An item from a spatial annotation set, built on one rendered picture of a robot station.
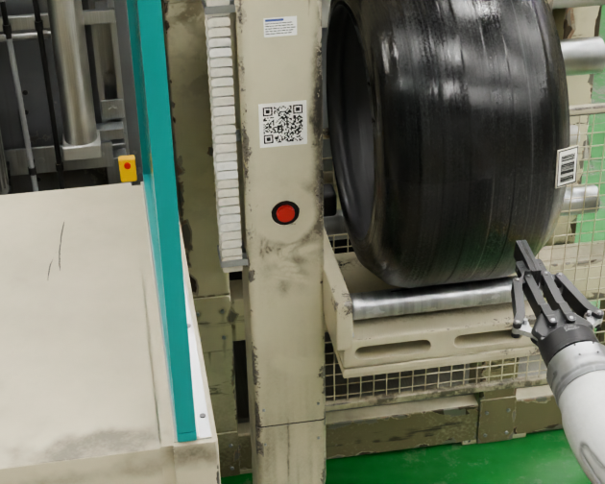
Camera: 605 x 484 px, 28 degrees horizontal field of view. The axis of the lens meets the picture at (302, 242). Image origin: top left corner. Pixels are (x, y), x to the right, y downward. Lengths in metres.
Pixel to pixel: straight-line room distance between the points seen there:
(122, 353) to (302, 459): 1.01
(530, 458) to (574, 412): 1.61
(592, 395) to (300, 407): 0.81
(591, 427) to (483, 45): 0.60
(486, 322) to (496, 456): 1.09
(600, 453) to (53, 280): 0.67
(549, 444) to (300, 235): 1.35
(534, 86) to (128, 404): 0.83
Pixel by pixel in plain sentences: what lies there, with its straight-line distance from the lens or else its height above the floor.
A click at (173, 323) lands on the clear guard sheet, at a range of 1.09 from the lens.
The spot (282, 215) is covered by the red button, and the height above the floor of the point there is 1.06.
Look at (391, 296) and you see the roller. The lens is 2.00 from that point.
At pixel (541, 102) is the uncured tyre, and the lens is 1.79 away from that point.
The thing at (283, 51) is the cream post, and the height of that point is 1.34.
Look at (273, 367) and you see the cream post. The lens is 2.12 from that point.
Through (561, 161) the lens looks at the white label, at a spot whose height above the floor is 1.21.
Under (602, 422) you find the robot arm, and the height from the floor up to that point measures 1.11.
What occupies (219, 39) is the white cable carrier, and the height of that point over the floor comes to 1.36.
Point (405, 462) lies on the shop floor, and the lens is 3.07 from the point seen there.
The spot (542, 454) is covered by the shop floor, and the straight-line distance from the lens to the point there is 3.13.
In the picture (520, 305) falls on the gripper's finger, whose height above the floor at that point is 1.11.
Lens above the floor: 2.03
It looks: 31 degrees down
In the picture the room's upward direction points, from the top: 1 degrees counter-clockwise
